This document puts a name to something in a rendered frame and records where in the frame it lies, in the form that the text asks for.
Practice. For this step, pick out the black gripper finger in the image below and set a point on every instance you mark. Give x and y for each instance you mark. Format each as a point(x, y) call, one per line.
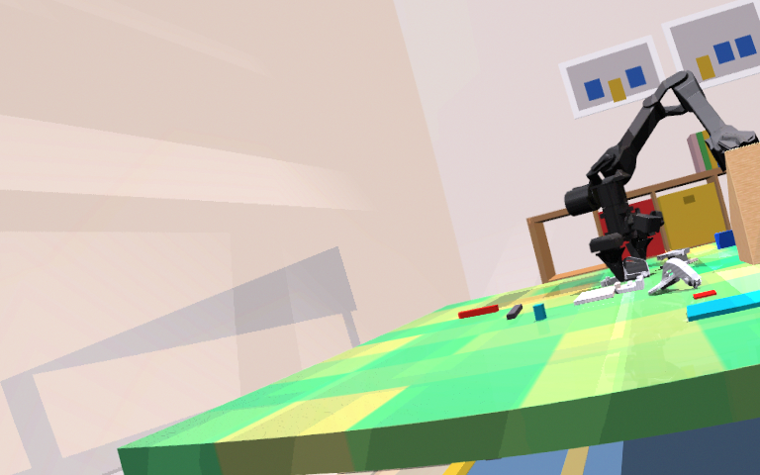
point(613, 261)
point(638, 249)

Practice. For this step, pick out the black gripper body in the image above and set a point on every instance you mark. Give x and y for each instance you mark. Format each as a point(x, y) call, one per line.
point(617, 233)

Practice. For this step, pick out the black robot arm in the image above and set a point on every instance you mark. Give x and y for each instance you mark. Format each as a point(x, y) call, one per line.
point(618, 162)

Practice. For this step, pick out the red flat bar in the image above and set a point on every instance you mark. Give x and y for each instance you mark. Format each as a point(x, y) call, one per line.
point(478, 312)

